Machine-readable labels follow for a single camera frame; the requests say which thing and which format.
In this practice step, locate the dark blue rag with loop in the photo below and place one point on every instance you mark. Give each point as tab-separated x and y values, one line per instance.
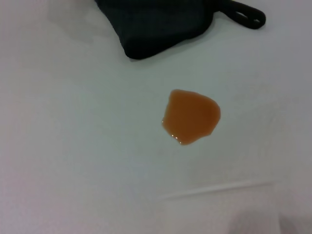
158	29

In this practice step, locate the brown liquid stain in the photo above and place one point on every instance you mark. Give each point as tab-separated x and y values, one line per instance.
191	117

